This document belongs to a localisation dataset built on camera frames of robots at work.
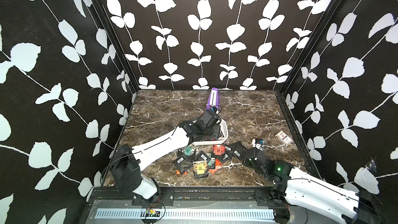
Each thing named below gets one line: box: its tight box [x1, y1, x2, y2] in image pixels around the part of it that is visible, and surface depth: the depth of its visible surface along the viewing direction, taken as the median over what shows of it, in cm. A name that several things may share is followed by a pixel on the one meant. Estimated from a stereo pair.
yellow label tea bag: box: [192, 160, 209, 179], surface depth 84 cm
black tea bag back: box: [173, 153, 194, 175], surface depth 85 cm
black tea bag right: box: [224, 141, 250, 161], surface depth 92 cm
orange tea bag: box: [208, 158, 223, 175], surface depth 86 cm
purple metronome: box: [206, 87, 220, 111], surface depth 100 cm
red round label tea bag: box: [211, 144, 226, 156], surface depth 92 cm
